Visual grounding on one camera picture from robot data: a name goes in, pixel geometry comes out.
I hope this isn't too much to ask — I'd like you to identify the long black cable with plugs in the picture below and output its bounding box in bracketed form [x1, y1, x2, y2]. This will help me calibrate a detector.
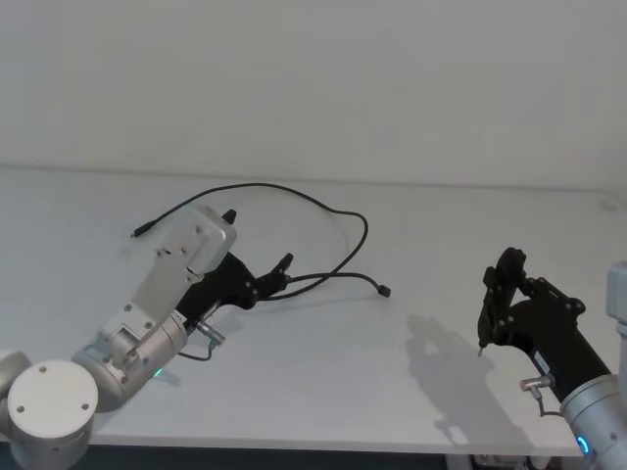
[129, 182, 392, 301]

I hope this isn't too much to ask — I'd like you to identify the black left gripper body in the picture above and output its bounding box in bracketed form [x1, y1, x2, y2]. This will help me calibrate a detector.
[173, 251, 260, 328]

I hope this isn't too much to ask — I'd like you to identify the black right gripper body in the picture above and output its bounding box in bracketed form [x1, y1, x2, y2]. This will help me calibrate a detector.
[494, 299, 612, 400]

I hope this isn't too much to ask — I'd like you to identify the thin black silver-tipped plug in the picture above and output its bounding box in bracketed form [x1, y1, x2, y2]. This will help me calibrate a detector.
[475, 288, 491, 358]

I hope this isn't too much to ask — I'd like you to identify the dark clutter under table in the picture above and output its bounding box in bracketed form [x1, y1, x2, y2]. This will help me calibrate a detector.
[472, 453, 553, 470]

